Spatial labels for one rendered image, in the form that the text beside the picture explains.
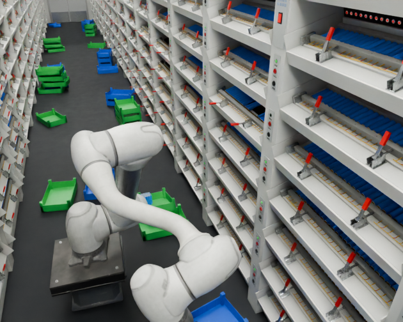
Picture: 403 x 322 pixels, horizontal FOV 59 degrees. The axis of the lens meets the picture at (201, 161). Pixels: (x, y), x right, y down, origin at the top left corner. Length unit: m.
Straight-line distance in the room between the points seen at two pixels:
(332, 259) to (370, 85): 0.58
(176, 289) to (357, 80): 0.67
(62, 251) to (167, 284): 1.12
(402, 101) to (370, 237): 0.38
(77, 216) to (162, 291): 0.89
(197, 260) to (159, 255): 1.29
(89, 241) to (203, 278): 0.95
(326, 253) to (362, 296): 0.17
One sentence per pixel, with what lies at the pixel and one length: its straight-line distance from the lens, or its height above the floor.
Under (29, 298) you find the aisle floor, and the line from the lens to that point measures 2.18.
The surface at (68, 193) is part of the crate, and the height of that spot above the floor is 0.00.
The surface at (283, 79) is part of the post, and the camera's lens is 1.25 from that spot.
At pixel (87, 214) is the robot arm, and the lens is 1.72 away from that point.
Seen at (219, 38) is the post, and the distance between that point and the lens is 1.88.
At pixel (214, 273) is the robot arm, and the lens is 0.92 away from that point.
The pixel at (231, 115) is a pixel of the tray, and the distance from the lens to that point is 1.70.
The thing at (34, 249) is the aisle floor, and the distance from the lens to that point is 2.45.
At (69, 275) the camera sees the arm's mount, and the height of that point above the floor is 0.26.
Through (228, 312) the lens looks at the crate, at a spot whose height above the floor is 0.00.
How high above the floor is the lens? 1.54
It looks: 30 degrees down
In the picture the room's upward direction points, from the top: straight up
